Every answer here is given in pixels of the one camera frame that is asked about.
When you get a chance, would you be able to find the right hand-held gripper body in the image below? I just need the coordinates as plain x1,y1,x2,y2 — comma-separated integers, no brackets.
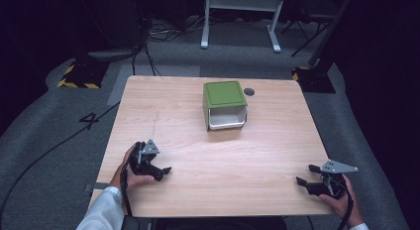
305,159,360,201

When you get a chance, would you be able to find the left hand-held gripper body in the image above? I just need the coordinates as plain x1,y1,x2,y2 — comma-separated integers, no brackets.
128,139,165,182

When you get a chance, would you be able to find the green and white storage bin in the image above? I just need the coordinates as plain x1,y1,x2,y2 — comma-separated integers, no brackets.
202,80,249,133

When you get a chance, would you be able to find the person's left hand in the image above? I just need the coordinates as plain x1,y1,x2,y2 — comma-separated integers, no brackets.
108,143,157,191

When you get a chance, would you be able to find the person's right hand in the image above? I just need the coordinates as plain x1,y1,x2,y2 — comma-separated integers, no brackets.
318,174,365,229

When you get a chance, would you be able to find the black slanted stand with base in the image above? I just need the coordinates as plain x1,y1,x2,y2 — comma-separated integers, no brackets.
291,0,356,94

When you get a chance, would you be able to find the black stand with striped base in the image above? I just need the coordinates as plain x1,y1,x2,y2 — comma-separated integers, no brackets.
56,0,148,90

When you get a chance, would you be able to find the black folding tripod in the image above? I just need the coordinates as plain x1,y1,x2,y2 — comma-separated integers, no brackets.
280,5,335,58

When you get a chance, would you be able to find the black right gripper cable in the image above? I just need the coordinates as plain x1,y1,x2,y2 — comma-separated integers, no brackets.
336,181,355,230

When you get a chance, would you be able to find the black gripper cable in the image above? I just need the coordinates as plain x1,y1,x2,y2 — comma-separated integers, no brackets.
119,162,134,218
336,181,355,230

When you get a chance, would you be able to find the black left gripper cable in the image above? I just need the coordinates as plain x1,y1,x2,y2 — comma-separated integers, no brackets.
119,162,134,218

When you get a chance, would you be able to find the long black floor cable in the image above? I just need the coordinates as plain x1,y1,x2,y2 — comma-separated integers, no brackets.
0,101,121,226

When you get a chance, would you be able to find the bundle of floor cables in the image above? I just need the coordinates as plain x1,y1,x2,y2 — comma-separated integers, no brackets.
145,16,207,44

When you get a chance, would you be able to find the white metal stand frame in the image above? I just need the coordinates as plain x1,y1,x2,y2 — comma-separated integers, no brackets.
200,0,287,55

